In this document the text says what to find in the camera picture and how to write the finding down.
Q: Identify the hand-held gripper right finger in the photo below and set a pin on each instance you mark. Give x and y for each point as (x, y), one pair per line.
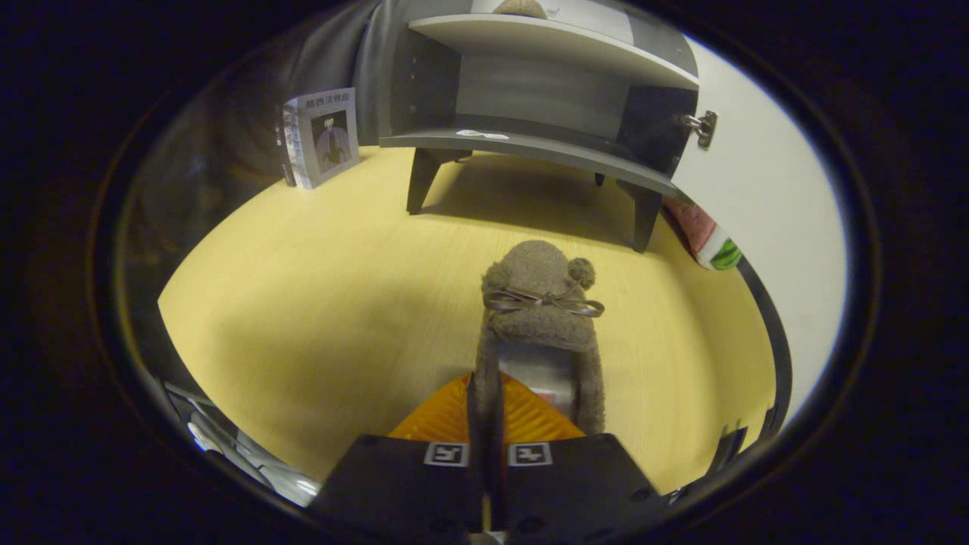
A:
(575, 484)

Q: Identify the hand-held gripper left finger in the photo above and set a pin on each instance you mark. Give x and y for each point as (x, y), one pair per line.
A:
(401, 484)

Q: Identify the white shoe cabinet door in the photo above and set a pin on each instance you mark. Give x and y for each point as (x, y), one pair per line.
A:
(764, 212)

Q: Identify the grey shoe cabinet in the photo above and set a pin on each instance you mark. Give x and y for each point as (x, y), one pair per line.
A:
(530, 91)

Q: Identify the metal door hinge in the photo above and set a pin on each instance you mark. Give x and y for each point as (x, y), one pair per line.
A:
(702, 127)

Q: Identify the grey white bundle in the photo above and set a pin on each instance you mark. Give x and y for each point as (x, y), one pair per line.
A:
(242, 454)

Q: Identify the watermelon slice toy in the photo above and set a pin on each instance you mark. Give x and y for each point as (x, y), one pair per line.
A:
(708, 235)

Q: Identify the black backdrop cloth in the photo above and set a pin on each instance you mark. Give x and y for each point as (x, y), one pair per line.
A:
(227, 113)

